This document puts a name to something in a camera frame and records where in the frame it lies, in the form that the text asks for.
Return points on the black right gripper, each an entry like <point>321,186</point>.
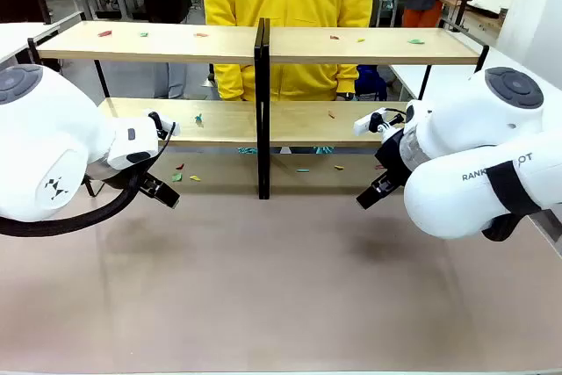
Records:
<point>393,157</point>

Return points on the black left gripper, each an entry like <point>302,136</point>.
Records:
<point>142,179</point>

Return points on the dark teal chenille duster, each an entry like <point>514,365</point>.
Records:
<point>324,149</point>

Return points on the person's left forearm yellow sleeve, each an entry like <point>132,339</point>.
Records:
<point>347,76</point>

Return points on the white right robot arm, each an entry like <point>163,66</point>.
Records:
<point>474,129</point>

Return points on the person's right forearm yellow sleeve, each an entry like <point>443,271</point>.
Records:
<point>228,81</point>

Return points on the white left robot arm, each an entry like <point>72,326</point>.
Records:
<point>48,129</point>

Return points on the person's left hand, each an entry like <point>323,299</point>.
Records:
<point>346,96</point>

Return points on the large white side table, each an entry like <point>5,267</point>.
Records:
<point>443,81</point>

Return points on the small white side table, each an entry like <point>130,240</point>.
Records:
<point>26,37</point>

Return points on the wooden workbench with papers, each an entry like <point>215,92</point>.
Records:
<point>483,2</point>

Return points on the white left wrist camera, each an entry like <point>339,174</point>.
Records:
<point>164,124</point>

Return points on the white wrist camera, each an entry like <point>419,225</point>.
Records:
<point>164,124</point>
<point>369,124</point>

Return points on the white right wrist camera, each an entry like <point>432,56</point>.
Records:
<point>369,124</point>

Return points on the wooden shelf unit black frame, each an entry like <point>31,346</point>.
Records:
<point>373,48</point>
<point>175,43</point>

